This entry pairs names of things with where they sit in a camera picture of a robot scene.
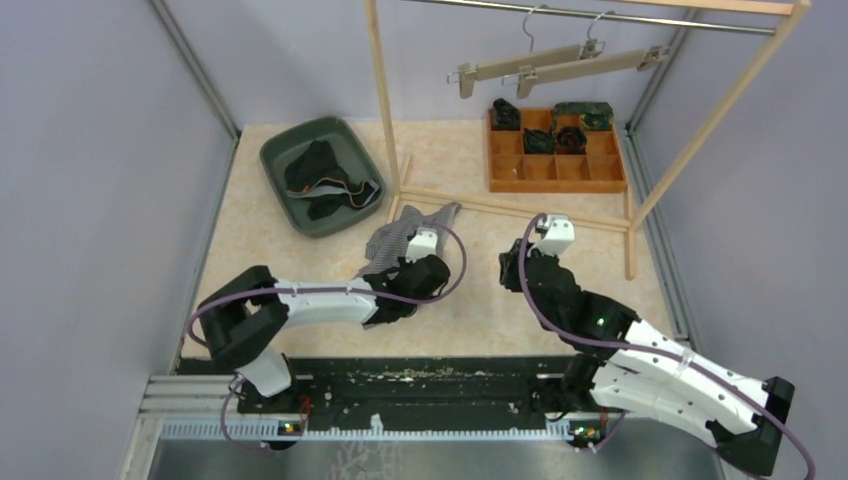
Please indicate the wooden compartment tray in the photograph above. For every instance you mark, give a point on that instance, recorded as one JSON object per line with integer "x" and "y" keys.
{"x": 509, "y": 170}

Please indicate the wooden clothes rack frame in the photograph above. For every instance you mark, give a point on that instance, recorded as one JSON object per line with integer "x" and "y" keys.
{"x": 789, "y": 14}

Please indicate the black underwear orange trim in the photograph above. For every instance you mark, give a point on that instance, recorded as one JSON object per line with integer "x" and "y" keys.
{"x": 316, "y": 177}

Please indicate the green plastic basin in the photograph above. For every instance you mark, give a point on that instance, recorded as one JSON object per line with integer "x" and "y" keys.
{"x": 282, "y": 149}

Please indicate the wooden clip hanger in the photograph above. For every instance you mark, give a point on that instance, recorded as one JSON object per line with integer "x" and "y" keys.
{"x": 590, "y": 62}
{"x": 466, "y": 76}

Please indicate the grey striped underwear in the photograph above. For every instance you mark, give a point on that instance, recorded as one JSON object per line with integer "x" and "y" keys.
{"x": 389, "y": 242}

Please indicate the folded green camouflage cloth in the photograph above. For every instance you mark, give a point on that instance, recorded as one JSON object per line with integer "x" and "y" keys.
{"x": 593, "y": 116}

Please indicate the rolled dark sock middle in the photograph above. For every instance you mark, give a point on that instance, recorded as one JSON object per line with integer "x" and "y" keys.
{"x": 538, "y": 141}

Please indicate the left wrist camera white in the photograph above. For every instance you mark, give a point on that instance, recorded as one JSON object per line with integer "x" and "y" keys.
{"x": 422, "y": 243}

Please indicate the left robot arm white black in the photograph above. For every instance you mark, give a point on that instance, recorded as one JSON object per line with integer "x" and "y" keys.
{"x": 241, "y": 319}

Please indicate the rolled black red sock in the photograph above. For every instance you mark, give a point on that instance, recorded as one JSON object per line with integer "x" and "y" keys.
{"x": 570, "y": 140}

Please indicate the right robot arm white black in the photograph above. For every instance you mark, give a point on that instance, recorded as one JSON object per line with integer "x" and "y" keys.
{"x": 625, "y": 363}

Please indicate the rolled black sock top-left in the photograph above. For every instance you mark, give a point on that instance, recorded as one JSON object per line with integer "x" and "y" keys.
{"x": 505, "y": 116}

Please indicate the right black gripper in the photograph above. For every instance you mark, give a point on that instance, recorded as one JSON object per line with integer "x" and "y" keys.
{"x": 511, "y": 268}

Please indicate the metal hanging rod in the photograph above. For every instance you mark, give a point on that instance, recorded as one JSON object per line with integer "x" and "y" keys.
{"x": 596, "y": 14}

